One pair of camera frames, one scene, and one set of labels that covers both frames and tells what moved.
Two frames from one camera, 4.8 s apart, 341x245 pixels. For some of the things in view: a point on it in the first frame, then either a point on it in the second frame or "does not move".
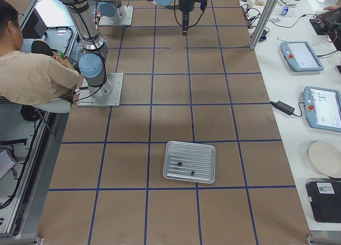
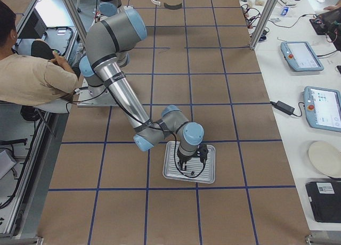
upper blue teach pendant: [301, 56] does not move
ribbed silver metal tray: [189, 161] does not move
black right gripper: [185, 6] → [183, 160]
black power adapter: [283, 106] does not move
